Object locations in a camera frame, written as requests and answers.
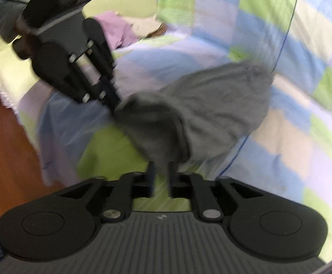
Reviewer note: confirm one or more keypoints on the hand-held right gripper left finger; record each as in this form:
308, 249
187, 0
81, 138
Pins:
151, 179

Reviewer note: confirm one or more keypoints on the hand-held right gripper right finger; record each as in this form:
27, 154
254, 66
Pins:
171, 179

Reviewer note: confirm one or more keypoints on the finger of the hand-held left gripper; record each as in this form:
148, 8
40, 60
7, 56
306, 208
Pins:
79, 85
104, 62

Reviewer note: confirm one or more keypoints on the grey garment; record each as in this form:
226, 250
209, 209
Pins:
206, 105

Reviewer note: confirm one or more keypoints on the purple garment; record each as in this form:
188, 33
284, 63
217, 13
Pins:
117, 30

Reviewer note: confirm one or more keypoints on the cream garment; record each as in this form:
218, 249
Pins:
143, 25

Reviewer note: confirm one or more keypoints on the small brown item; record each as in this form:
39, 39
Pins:
158, 30

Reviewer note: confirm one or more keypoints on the plaid quilt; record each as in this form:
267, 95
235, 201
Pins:
211, 48

